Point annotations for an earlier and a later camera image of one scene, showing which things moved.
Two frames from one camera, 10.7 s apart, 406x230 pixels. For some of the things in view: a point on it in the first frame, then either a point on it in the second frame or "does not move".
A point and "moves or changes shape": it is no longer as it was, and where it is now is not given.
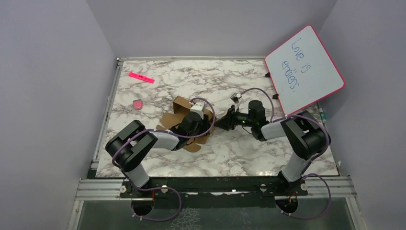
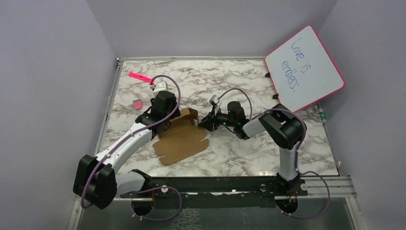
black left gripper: [205, 124] → [176, 114]
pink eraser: [138, 104] does not move
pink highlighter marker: [141, 77] does not move
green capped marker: [322, 115] does not move
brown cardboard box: [171, 121] moves or changes shape
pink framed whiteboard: [303, 72] does not move
